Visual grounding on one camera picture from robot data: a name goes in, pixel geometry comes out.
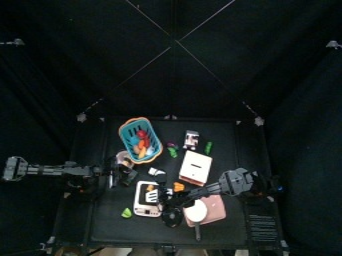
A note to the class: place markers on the yellow toy corn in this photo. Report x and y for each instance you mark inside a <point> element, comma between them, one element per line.
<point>151,188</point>

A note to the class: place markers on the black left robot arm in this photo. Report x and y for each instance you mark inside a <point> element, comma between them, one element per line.
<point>53,170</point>

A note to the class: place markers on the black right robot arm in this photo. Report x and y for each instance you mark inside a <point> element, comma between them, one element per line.
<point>235,183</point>

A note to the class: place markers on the orange yellow toy food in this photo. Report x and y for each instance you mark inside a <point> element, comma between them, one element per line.
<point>177,187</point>

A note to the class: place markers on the white bowl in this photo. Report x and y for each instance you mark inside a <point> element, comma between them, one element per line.
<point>195,211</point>

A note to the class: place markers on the black pot lid grey knob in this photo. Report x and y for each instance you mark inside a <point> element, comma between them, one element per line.
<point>169,218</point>

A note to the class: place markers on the small white black toy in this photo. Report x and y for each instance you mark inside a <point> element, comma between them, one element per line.
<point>155,171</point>

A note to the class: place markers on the teal basket orange rim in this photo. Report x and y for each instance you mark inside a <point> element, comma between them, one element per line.
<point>131,155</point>

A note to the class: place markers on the beige phone-like box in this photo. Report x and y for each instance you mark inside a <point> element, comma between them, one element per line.
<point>141,210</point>

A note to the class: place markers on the yellow toy in basket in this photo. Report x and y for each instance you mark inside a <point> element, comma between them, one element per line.
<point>141,153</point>

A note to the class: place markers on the pink cutting board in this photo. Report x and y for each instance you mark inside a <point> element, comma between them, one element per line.
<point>215,210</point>

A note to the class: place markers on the orange toy in basket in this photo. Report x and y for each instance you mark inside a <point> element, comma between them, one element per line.
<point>140,145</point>

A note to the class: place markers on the lime green wedge toy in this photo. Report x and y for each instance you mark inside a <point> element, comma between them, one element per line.
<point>127,213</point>

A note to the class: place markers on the white square box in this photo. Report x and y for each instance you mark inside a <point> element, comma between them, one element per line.
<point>195,166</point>

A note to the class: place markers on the dark green toy vegetable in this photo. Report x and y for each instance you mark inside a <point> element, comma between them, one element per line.
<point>172,153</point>

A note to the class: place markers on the red toy in basket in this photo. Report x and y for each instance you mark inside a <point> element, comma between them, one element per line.
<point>141,134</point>

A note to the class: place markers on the purple toy eggplant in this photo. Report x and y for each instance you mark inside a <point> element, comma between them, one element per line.
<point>172,145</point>

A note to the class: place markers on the green toy pepper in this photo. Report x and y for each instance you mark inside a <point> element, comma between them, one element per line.
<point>208,148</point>

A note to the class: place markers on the metal frame clamp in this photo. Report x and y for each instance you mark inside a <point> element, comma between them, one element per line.
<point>81,117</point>
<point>258,121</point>
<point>332,44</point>
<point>17,42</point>

